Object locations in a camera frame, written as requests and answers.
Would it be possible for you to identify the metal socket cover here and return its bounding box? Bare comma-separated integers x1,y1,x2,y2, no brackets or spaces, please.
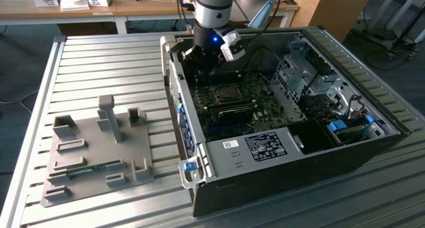
215,85,245,101

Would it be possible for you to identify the CPU socket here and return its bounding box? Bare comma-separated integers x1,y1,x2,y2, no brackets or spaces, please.
212,84,245,103

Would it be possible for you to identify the wooden desk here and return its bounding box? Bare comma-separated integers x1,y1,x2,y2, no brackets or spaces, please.
115,0,301,34
0,0,117,34

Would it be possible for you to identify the black graphics card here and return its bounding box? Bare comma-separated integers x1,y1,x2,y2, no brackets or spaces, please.
212,106,257,129

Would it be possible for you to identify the green motherboard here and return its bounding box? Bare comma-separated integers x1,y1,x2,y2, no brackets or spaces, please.
188,72,289,142

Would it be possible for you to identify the silver drive cage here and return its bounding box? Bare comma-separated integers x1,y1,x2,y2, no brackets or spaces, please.
271,33,345,123

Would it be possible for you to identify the chipset heatsink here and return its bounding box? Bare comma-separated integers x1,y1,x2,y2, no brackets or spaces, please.
255,123,273,134

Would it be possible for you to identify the grey power supply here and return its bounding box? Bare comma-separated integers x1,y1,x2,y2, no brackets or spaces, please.
199,127,303,183

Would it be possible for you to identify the blue case latch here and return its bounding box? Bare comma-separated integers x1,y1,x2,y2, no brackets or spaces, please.
181,161,197,174

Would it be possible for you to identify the white round-hole block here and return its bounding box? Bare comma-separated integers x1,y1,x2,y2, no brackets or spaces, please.
59,0,91,12

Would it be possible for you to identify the wooden cabinet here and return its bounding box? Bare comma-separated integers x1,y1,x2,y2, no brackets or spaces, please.
300,0,377,42

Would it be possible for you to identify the grey parts rack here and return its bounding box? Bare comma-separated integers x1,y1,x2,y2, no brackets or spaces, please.
39,94,156,208

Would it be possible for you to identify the blue disk carrier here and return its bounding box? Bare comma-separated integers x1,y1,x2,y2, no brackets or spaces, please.
327,114,388,145

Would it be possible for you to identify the black PC case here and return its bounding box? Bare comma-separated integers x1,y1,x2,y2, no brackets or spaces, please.
160,25,420,218

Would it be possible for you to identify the green RAM stick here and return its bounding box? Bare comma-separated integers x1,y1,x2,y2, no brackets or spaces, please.
66,163,109,176

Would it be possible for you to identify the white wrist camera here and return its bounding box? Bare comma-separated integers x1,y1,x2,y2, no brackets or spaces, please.
219,30,247,62

